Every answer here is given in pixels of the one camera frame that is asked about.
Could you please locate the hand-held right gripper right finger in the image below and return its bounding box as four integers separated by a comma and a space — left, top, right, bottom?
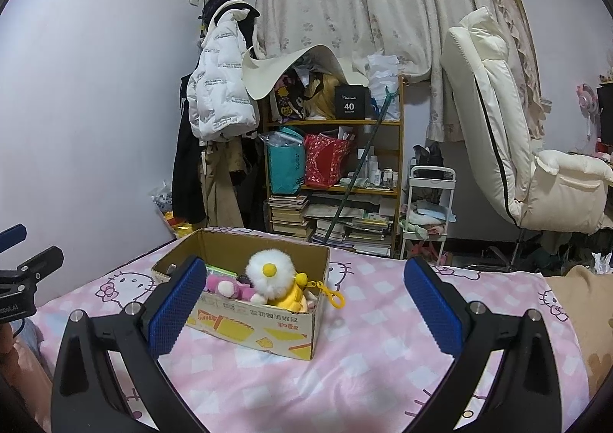
403, 255, 563, 433

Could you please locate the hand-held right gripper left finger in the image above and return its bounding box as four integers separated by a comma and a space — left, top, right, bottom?
50, 255, 211, 433

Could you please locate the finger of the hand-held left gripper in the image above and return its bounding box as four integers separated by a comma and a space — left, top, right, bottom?
14, 246, 65, 283
0, 223, 28, 253

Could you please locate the pink plush toy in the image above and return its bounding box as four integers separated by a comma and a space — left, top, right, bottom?
205, 272, 257, 303

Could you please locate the white fluffy plush toy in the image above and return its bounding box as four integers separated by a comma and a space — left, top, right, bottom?
245, 248, 310, 305

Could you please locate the printed cardboard box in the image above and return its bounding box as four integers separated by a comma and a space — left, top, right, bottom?
151, 228, 332, 361

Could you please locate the person's left forearm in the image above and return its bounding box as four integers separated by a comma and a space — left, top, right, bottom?
0, 318, 53, 433

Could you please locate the pink cartoon cat bed sheet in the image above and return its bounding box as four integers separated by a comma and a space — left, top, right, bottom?
33, 225, 595, 433

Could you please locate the plastic bag of toys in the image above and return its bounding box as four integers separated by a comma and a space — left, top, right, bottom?
151, 184, 192, 239

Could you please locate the pile of books and papers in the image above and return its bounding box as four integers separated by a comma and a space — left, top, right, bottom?
306, 203, 396, 256

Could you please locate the beige coat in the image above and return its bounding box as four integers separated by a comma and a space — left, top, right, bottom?
198, 141, 245, 229

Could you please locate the white trolley cart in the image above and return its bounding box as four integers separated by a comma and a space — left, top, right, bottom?
400, 166, 457, 266

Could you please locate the black coat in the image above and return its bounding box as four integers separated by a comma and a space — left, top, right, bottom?
171, 74, 207, 225

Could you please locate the row of small bottles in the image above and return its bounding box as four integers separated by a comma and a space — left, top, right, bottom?
357, 148, 400, 189

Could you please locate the stack of books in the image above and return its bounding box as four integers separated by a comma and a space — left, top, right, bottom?
267, 195, 310, 238

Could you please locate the dark bag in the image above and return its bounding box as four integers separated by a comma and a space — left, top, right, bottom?
413, 143, 444, 168

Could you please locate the green pole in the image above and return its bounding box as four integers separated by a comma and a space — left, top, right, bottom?
322, 85, 398, 244

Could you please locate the brown blanket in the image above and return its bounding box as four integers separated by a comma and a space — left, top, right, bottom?
546, 265, 613, 395

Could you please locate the teal bag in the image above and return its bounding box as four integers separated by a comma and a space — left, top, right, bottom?
266, 126, 306, 195

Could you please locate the red patterned bag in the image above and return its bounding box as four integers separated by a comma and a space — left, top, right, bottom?
303, 133, 352, 189

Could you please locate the cream padded chair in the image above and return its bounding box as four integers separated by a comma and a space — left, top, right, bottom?
441, 7, 613, 271

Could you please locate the wooden shelf rack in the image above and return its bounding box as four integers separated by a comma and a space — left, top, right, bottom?
261, 74, 405, 259

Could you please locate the white puffer jacket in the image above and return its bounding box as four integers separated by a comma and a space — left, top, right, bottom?
186, 0, 262, 144

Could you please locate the black box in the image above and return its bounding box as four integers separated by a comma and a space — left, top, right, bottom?
334, 85, 372, 121

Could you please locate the white paper bag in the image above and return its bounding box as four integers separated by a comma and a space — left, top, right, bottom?
368, 54, 400, 121

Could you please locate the black patterned bag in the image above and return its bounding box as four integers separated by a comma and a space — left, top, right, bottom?
273, 66, 310, 122

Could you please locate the yellow plastic bag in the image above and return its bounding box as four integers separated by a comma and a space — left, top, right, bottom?
304, 74, 338, 120

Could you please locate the cream wide-brim hat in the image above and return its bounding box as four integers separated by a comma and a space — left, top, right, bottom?
242, 44, 367, 101

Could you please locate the pink fan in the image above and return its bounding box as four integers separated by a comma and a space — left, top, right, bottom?
577, 83, 602, 146

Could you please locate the dark knit hat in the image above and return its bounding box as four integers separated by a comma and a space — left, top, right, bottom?
201, 0, 240, 22

